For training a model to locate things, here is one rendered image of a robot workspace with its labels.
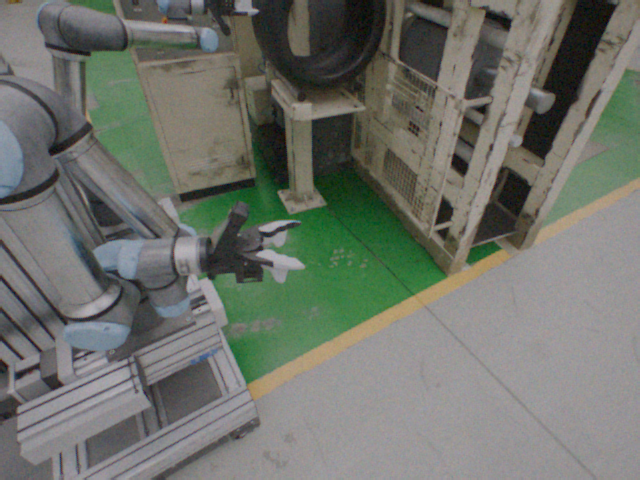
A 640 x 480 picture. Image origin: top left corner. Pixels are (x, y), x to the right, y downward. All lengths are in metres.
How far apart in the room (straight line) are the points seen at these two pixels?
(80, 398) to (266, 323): 0.97
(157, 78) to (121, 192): 1.57
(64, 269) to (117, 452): 0.89
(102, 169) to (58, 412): 0.64
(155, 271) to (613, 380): 1.92
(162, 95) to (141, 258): 1.71
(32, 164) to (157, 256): 0.24
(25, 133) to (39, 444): 0.74
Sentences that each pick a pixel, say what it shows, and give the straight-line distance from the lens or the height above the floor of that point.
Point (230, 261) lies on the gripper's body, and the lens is 0.77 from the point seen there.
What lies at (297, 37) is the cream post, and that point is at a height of 1.04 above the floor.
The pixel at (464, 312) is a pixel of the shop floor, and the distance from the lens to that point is 2.08.
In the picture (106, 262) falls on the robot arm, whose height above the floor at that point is 0.95.
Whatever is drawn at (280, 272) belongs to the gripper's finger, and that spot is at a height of 1.05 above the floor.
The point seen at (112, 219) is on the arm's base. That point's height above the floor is 0.74.
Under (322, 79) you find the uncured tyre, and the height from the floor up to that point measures 0.97.
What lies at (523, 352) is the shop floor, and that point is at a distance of 2.05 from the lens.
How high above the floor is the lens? 1.58
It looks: 42 degrees down
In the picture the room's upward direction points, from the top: straight up
